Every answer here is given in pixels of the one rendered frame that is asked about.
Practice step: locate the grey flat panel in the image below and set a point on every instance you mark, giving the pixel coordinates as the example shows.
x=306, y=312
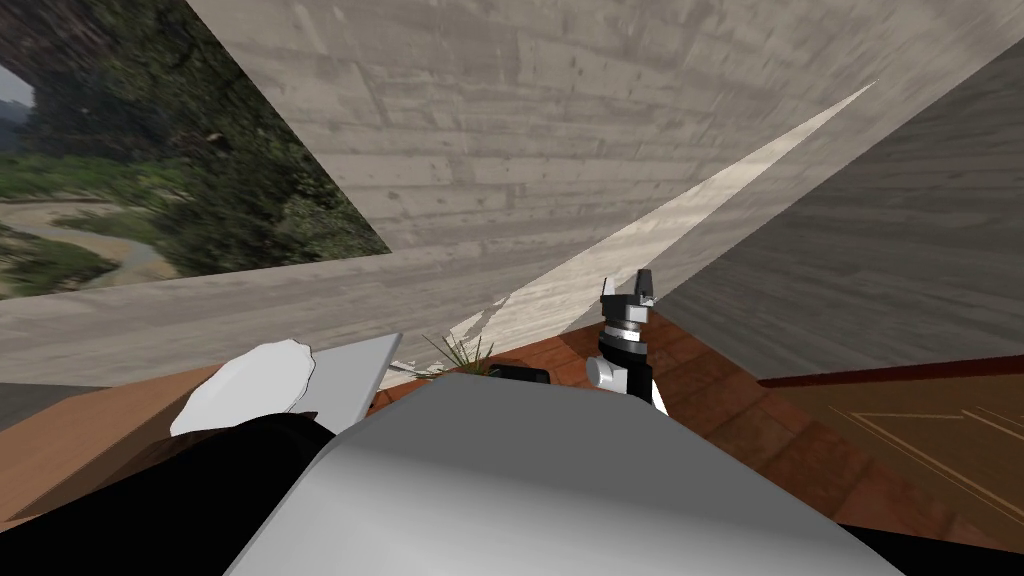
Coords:
x=352, y=380

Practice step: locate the window with green landscape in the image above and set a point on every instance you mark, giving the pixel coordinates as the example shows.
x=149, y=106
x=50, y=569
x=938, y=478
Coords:
x=144, y=136

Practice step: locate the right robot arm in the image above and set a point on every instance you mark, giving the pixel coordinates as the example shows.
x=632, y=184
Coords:
x=634, y=374

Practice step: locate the green grass plant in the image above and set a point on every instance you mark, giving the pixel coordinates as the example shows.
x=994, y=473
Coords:
x=462, y=357

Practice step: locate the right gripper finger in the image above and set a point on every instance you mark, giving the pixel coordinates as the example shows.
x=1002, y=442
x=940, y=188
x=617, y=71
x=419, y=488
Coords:
x=643, y=286
x=607, y=289

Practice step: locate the light brown wooden table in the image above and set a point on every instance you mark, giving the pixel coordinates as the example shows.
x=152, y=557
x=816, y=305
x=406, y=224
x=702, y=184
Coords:
x=72, y=448

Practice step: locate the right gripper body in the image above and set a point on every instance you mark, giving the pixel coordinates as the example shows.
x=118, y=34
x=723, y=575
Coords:
x=626, y=310

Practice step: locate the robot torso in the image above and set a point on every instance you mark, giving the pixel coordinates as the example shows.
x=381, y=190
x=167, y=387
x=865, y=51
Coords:
x=512, y=480

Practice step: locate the dark brown wooden door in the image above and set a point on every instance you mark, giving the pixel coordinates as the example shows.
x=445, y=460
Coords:
x=920, y=448

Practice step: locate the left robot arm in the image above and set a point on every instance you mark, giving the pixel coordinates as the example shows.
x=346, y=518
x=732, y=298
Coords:
x=160, y=496

